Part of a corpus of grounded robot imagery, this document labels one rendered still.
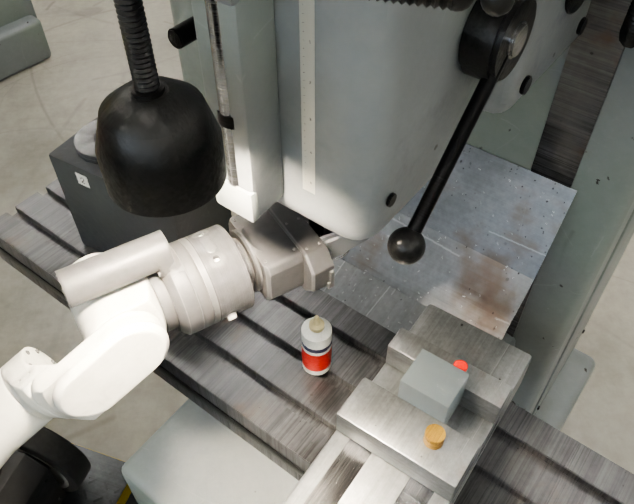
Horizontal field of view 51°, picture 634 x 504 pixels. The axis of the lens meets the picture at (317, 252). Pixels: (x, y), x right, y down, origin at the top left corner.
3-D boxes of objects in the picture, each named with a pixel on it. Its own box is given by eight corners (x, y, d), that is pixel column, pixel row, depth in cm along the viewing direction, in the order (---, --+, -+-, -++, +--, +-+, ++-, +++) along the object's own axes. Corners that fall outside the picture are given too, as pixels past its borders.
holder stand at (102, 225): (191, 297, 99) (169, 201, 84) (81, 244, 107) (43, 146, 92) (236, 246, 106) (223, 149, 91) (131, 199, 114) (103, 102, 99)
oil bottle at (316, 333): (319, 381, 90) (319, 334, 81) (296, 366, 91) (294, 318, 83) (337, 361, 92) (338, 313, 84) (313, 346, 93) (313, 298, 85)
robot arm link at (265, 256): (337, 244, 60) (218, 297, 56) (334, 308, 68) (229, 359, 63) (271, 166, 68) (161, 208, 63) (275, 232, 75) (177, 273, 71)
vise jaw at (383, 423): (450, 503, 72) (455, 488, 69) (335, 430, 77) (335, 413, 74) (474, 460, 75) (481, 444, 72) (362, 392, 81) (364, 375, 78)
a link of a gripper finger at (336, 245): (364, 238, 69) (314, 261, 67) (366, 216, 67) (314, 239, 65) (373, 248, 69) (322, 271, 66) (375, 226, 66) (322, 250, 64)
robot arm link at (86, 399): (185, 347, 59) (70, 449, 58) (151, 291, 65) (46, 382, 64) (141, 313, 54) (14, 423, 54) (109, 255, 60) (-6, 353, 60)
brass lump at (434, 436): (437, 453, 71) (439, 446, 70) (419, 443, 72) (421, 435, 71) (446, 438, 72) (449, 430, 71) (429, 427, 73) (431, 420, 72)
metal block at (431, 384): (440, 433, 76) (448, 408, 71) (395, 406, 78) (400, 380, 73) (461, 400, 78) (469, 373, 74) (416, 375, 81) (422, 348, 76)
